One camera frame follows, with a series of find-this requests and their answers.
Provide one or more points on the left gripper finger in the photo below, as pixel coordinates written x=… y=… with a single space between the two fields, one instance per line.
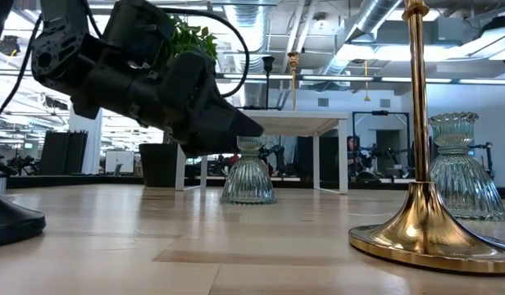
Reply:
x=219 y=127

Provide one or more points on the ribbed glass candle holder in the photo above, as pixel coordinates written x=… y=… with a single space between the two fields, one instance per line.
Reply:
x=465 y=180
x=248 y=180

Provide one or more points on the black candlestick holder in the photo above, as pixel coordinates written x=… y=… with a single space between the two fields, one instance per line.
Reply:
x=10 y=221
x=268 y=64

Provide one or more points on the gold candlestick holder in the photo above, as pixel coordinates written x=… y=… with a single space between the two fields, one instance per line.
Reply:
x=420 y=229
x=293 y=59

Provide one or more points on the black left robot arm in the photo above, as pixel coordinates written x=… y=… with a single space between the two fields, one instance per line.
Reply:
x=60 y=45

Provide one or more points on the green artificial plant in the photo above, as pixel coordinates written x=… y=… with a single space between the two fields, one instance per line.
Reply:
x=191 y=39

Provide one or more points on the black plant pot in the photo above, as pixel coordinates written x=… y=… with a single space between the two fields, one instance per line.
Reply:
x=158 y=164

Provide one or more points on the black cabinet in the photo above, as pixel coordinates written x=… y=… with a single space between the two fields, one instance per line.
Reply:
x=64 y=153

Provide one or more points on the person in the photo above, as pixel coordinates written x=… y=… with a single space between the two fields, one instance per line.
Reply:
x=353 y=153

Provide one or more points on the hanging gold pendant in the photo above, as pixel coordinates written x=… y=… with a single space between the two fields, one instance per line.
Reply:
x=366 y=97

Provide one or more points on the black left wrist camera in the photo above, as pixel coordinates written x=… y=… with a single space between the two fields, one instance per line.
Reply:
x=137 y=28

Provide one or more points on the black aluminium table frame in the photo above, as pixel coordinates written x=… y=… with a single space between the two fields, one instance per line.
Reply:
x=92 y=180

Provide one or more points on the black background station frame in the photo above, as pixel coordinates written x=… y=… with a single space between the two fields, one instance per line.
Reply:
x=379 y=112

